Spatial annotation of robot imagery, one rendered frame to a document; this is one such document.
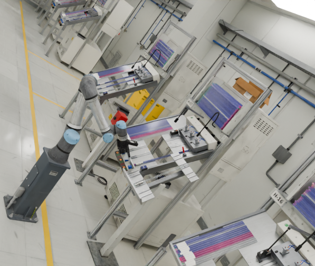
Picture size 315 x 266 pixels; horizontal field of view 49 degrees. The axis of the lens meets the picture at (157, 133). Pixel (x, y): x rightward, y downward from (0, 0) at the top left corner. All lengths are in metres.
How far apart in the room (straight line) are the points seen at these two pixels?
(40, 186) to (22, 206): 0.22
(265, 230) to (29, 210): 1.73
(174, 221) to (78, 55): 4.66
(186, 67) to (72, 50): 3.49
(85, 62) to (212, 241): 5.62
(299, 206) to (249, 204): 2.14
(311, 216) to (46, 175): 1.81
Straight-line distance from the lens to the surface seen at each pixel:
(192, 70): 4.33
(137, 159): 3.01
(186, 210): 3.39
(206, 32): 6.24
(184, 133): 3.18
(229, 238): 2.37
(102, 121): 2.52
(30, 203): 2.84
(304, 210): 2.37
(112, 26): 7.27
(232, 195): 4.68
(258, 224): 2.49
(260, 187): 4.47
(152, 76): 4.18
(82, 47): 7.23
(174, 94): 4.35
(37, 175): 2.69
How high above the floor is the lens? 1.76
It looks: 14 degrees down
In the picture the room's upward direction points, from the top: 38 degrees clockwise
